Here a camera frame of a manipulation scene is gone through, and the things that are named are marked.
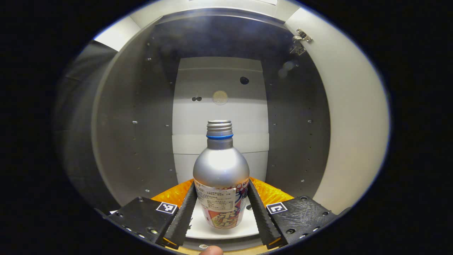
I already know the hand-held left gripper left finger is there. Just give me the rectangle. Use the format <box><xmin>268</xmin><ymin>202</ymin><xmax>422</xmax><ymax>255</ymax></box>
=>
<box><xmin>103</xmin><ymin>178</ymin><xmax>198</xmax><ymax>249</ymax></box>

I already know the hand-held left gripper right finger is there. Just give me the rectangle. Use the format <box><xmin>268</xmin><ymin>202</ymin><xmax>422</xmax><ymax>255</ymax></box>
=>
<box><xmin>246</xmin><ymin>177</ymin><xmax>340</xmax><ymax>250</ymax></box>

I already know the silver aluminium bottle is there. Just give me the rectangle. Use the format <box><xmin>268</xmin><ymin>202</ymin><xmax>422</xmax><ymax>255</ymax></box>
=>
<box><xmin>193</xmin><ymin>120</ymin><xmax>250</xmax><ymax>230</ymax></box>

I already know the grey cabinet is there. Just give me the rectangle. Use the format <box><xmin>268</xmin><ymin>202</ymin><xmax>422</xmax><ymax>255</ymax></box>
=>
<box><xmin>90</xmin><ymin>7</ymin><xmax>331</xmax><ymax>250</ymax></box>

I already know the beige cabinet door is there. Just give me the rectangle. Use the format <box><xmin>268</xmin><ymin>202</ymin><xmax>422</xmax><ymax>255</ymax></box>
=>
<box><xmin>284</xmin><ymin>7</ymin><xmax>390</xmax><ymax>215</ymax></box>

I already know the silver door hinge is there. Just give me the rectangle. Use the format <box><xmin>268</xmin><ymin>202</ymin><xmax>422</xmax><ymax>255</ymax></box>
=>
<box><xmin>289</xmin><ymin>28</ymin><xmax>314</xmax><ymax>56</ymax></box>

